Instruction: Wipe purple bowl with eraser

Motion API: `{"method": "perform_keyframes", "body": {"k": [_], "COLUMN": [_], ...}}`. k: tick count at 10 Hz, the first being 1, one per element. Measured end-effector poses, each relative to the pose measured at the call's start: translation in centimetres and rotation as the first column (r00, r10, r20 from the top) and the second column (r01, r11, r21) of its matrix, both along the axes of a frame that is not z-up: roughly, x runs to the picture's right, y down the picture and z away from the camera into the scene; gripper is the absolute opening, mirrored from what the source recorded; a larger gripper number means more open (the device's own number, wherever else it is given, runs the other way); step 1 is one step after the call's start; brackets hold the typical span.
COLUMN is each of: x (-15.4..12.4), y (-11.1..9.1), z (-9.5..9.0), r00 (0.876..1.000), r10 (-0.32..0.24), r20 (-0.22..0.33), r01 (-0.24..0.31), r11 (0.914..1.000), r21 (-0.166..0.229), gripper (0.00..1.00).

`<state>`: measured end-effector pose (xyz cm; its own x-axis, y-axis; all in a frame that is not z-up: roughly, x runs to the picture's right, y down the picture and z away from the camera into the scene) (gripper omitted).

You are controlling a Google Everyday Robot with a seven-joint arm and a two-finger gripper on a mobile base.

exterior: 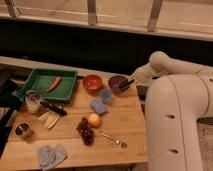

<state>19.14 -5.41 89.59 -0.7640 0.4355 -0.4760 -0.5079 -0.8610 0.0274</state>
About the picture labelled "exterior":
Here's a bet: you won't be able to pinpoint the black handled knife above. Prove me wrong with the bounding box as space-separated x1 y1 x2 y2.
40 101 67 116

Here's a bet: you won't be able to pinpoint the green plastic tray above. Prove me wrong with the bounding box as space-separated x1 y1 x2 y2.
19 68 78 103

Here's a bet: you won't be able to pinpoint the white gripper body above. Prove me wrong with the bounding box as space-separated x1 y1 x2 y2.
130 64 156 86

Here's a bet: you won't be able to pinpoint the orange apple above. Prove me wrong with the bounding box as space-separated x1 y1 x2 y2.
88 114 101 128

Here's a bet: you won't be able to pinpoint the dark grape bunch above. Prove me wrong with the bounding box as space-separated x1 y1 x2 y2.
77 117 94 146

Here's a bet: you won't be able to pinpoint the silver fork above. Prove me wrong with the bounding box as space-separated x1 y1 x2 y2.
99 130 128 148

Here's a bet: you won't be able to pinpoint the grey blue cloth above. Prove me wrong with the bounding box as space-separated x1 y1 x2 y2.
37 144 68 171

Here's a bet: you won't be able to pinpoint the blue plastic cup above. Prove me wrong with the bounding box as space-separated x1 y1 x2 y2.
100 89 112 104

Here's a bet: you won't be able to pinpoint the purple bowl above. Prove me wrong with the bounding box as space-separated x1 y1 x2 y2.
108 75 127 94

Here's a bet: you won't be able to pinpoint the blue sponge eraser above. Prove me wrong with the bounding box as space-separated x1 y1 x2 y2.
90 99 107 115

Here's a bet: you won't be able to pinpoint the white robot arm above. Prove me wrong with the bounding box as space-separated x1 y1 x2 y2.
131 51 213 171

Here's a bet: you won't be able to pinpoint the clear glass jar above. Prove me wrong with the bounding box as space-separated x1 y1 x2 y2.
25 91 41 113

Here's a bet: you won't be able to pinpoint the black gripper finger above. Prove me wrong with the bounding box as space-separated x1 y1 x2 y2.
119 85 130 91
119 79 135 87

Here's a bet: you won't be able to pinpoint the orange carrot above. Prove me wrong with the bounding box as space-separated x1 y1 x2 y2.
46 76 62 93

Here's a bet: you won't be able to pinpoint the sliced banana pieces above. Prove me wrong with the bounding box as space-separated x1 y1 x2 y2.
38 111 60 129

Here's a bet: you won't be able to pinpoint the small metal cup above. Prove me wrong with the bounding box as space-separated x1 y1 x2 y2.
15 123 33 139

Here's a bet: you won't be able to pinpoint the orange bowl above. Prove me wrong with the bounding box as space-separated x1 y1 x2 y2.
82 75 103 93

